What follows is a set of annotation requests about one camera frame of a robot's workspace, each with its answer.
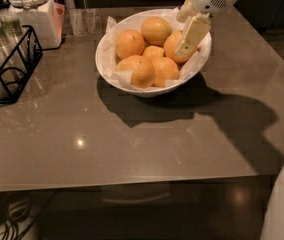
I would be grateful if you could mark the white lidded ceramic jar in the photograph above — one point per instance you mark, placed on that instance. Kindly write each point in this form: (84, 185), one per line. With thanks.
(42, 16)

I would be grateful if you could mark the small centre orange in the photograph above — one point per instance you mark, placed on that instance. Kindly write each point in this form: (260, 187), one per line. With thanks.
(154, 52)

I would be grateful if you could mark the white ceramic bowl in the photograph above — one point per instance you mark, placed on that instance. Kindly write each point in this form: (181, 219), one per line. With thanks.
(202, 54)

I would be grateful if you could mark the black wire rack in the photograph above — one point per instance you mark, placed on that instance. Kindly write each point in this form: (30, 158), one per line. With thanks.
(25, 57)

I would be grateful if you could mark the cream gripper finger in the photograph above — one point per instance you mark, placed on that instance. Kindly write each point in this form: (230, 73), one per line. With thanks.
(195, 29)
(187, 10)

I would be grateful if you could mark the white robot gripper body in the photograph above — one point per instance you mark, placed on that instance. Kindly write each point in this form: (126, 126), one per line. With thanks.
(223, 12)

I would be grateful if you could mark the clear glass tumbler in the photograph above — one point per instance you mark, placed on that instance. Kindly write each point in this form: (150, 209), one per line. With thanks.
(83, 21)

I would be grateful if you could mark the stacked clear cups right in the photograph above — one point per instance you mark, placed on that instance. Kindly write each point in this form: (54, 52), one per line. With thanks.
(11, 24)

